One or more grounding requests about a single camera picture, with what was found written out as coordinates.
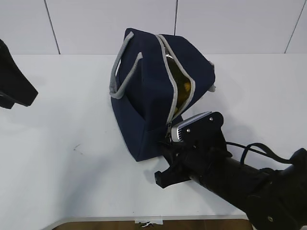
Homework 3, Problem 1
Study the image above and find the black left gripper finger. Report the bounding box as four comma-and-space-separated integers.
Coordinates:
0, 41, 38, 109

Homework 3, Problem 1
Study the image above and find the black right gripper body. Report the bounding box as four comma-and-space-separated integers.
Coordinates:
154, 134, 232, 188

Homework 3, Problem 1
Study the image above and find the yellow banana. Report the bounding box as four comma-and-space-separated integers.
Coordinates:
175, 80, 191, 113

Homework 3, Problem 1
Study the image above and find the navy blue lunch bag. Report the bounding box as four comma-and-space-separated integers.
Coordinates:
109, 28, 215, 161

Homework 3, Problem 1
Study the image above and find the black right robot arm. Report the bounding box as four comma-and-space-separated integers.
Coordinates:
155, 134, 307, 230

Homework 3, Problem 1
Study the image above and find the white tape on table edge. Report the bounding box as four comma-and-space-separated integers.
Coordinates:
134, 216, 163, 228

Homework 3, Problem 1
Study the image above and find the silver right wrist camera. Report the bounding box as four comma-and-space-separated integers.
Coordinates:
170, 111, 224, 144

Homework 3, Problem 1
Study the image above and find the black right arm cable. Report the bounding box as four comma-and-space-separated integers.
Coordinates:
225, 141, 292, 166

